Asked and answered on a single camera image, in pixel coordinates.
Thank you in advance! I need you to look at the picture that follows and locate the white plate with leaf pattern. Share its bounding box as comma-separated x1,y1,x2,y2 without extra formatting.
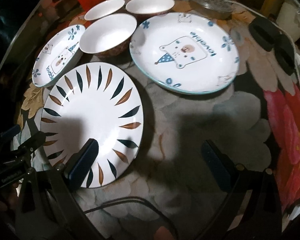
40,62,143,188

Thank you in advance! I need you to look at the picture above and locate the small white bear plate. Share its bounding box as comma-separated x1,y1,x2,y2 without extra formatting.
32,24,86,88

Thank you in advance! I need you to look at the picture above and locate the large white bear plate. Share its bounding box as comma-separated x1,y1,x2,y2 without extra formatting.
129,12,240,95

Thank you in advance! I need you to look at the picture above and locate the large white bowl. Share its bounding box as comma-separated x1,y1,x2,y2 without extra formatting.
79,13,138,57

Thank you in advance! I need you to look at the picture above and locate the floral tablecloth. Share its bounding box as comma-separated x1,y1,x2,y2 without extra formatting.
75,4,300,239

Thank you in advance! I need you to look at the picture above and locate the white bucket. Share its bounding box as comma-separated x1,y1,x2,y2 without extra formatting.
276,0,300,42

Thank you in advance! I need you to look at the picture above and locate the round metal perforated tin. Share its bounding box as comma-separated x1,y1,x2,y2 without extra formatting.
189,0,233,20

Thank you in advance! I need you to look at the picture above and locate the black cable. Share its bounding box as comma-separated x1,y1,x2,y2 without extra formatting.
83,195,176,240

